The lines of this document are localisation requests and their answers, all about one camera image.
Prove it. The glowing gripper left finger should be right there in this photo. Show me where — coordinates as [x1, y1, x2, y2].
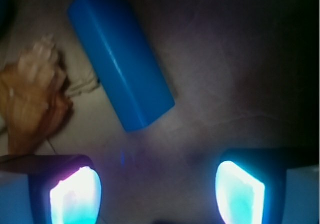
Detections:
[0, 155, 102, 224]

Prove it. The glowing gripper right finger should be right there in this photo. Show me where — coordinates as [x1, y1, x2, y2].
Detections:
[215, 148, 320, 224]

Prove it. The blue rectangular block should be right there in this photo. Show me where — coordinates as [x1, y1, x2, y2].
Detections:
[67, 0, 175, 132]

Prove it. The orange spiral seashell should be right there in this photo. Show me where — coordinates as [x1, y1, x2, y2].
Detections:
[0, 35, 73, 155]

